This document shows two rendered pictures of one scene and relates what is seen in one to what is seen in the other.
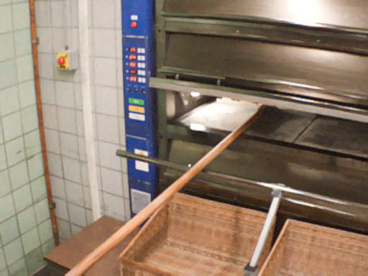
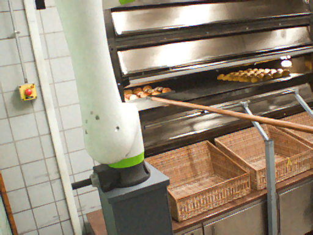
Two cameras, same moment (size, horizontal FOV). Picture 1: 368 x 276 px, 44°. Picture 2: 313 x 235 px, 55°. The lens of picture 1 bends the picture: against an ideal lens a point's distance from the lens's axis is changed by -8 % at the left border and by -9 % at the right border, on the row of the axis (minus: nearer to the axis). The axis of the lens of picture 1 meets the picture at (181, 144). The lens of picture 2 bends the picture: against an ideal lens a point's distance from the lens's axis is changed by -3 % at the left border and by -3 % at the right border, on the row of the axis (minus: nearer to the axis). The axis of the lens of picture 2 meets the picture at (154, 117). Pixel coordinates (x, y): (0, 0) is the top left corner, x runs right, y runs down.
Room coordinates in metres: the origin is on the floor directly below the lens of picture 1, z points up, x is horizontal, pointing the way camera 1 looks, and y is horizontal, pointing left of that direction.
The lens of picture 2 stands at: (0.81, 1.61, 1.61)
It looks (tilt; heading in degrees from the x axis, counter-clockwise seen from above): 13 degrees down; 308
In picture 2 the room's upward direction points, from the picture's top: 8 degrees counter-clockwise
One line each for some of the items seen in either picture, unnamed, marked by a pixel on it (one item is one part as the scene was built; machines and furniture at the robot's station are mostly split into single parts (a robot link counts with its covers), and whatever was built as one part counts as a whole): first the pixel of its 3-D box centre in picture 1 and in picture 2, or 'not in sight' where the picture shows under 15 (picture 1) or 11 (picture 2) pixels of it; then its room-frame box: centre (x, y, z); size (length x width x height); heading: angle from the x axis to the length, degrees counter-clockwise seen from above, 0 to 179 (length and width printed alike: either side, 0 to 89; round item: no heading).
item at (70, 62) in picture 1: (67, 59); (28, 91); (2.50, 0.60, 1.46); 0.10 x 0.07 x 0.10; 59
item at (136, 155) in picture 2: not in sight; (120, 133); (1.48, 0.93, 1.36); 0.16 x 0.13 x 0.19; 122
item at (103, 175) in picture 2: not in sight; (110, 174); (1.51, 0.97, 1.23); 0.26 x 0.15 x 0.06; 60
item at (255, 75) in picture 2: not in sight; (252, 74); (1.85, -1.43, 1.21); 0.61 x 0.48 x 0.06; 149
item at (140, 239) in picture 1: (198, 251); (194, 175); (1.83, -0.07, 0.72); 0.56 x 0.49 x 0.28; 61
